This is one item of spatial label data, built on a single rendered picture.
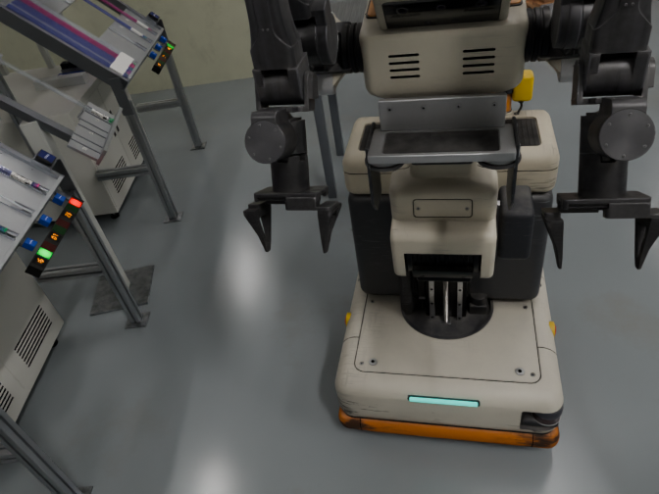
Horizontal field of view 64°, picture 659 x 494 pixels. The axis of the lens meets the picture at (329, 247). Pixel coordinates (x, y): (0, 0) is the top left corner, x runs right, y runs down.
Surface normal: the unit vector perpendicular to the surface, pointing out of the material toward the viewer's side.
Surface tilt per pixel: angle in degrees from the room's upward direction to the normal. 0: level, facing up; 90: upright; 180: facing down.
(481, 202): 98
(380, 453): 0
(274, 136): 65
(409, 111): 90
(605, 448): 0
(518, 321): 0
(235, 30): 90
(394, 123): 90
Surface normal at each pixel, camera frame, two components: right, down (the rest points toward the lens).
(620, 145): -0.23, 0.23
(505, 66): -0.17, 0.75
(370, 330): -0.14, -0.76
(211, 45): 0.00, 0.65
